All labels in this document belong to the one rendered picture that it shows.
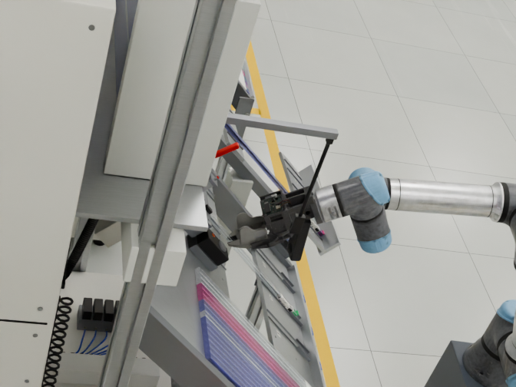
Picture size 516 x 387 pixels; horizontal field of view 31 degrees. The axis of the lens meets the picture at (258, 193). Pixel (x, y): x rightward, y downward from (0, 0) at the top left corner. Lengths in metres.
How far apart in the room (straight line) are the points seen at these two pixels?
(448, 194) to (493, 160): 2.54
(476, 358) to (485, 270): 1.40
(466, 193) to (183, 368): 0.90
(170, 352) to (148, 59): 0.50
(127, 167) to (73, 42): 0.30
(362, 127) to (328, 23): 1.04
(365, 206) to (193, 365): 0.61
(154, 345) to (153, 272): 0.21
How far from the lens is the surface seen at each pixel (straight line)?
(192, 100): 1.18
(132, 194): 1.38
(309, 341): 2.21
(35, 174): 1.28
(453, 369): 2.66
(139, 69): 1.31
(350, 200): 1.98
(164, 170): 1.23
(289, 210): 1.98
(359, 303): 3.51
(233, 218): 2.25
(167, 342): 1.52
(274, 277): 2.24
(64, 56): 1.17
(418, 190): 2.17
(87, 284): 2.34
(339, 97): 4.69
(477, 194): 2.20
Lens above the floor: 2.24
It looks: 36 degrees down
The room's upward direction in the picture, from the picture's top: 19 degrees clockwise
